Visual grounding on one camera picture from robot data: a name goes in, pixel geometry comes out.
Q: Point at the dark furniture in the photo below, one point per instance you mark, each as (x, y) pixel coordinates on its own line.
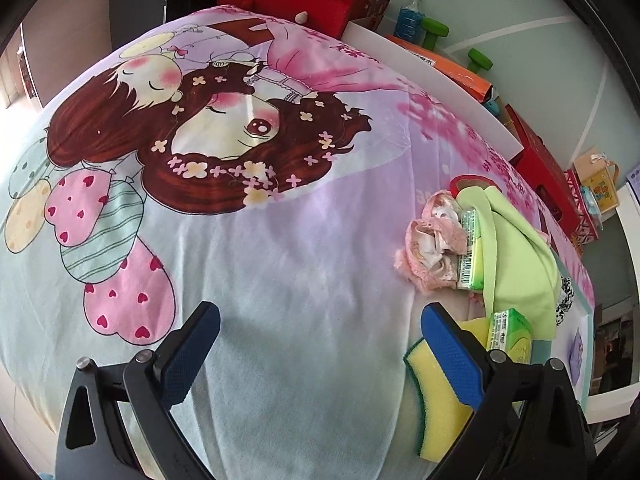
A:
(150, 0)

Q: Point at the red tape roll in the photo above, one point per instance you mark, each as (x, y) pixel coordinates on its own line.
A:
(462, 180)

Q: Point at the zebra print cloth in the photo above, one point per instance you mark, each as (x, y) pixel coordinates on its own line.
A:
(564, 300)

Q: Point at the blue liquid plastic bottle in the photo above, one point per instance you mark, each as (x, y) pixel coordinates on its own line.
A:
(410, 22)

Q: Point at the green dumbbell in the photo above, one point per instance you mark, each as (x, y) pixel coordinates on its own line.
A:
(480, 61)
(436, 34)

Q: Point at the red cardboard box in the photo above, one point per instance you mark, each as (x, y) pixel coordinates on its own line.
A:
(542, 170)

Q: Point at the teal plastic item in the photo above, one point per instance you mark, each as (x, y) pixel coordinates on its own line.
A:
(491, 106)

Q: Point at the pink white fuzzy sock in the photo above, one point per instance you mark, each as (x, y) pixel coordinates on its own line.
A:
(430, 245)

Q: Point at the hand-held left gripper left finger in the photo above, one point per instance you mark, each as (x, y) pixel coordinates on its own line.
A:
(192, 345)

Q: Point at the cartoon printed bed sheet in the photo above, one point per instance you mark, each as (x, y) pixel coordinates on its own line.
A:
(300, 260)

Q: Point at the light blue storage box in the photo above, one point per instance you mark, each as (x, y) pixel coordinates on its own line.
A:
(582, 310)

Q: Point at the yellow green sponge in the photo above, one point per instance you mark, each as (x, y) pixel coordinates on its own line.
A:
(440, 410)

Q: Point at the green tissue pack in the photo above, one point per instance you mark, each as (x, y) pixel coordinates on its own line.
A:
(470, 225)
(510, 332)
(472, 270)

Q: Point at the orange cardboard box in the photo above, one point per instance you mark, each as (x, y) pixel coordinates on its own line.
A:
(450, 67)

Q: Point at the red lattice box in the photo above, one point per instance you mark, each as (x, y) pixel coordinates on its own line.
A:
(582, 225)

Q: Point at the white board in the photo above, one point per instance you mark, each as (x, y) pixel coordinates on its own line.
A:
(450, 95)

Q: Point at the light green cloth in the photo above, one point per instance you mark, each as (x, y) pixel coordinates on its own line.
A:
(520, 270)

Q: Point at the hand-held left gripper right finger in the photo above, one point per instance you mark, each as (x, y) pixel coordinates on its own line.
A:
(452, 355)

